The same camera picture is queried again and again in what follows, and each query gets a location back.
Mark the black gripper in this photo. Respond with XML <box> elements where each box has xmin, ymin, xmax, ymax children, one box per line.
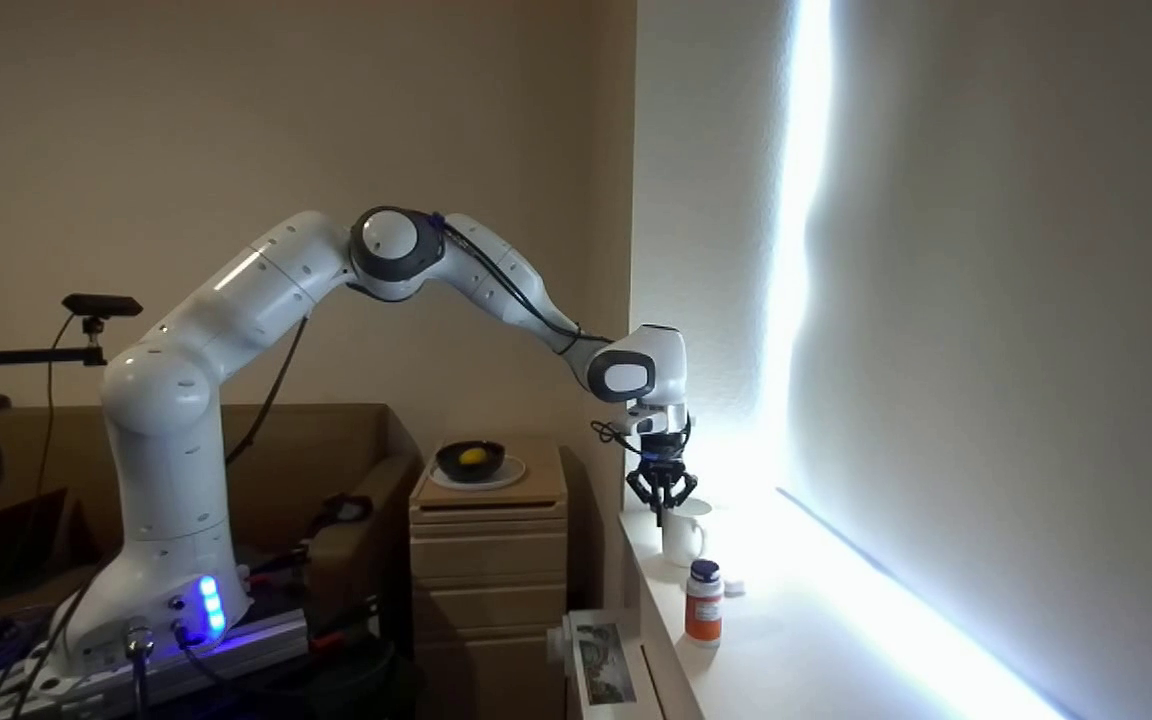
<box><xmin>626</xmin><ymin>399</ymin><xmax>705</xmax><ymax>528</ymax></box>

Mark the white cup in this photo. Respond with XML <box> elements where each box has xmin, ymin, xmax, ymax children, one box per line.
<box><xmin>657</xmin><ymin>502</ymin><xmax>717</xmax><ymax>563</ymax></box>

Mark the orange pill bottle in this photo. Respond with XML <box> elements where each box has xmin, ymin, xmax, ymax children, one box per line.
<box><xmin>685</xmin><ymin>555</ymin><xmax>727</xmax><ymax>644</ymax></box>

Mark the white round plate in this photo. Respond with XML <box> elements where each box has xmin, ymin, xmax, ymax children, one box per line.
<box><xmin>430</xmin><ymin>446</ymin><xmax>537</xmax><ymax>491</ymax></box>

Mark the wooden side table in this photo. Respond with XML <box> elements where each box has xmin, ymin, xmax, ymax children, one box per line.
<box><xmin>409</xmin><ymin>435</ymin><xmax>577</xmax><ymax>720</ymax></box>

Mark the black bowl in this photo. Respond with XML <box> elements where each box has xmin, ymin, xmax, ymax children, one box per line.
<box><xmin>431</xmin><ymin>441</ymin><xmax>511</xmax><ymax>489</ymax></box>

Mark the brown leather armchair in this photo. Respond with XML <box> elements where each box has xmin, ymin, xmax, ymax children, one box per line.
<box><xmin>0</xmin><ymin>399</ymin><xmax>426</xmax><ymax>650</ymax></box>

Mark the white window blind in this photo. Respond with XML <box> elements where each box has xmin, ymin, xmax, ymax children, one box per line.
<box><xmin>631</xmin><ymin>0</ymin><xmax>1152</xmax><ymax>720</ymax></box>

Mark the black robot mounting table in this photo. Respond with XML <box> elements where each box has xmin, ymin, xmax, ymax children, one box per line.
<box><xmin>0</xmin><ymin>533</ymin><xmax>399</xmax><ymax>720</ymax></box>

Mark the white wall heater unit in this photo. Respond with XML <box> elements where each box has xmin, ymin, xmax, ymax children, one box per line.
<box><xmin>543</xmin><ymin>605</ymin><xmax>688</xmax><ymax>720</ymax></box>

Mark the black camera on stand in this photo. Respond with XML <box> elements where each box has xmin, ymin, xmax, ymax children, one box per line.
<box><xmin>60</xmin><ymin>290</ymin><xmax>148</xmax><ymax>342</ymax></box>

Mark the black camera stand pole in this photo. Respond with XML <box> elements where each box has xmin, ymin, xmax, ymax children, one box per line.
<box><xmin>0</xmin><ymin>342</ymin><xmax>111</xmax><ymax>372</ymax></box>

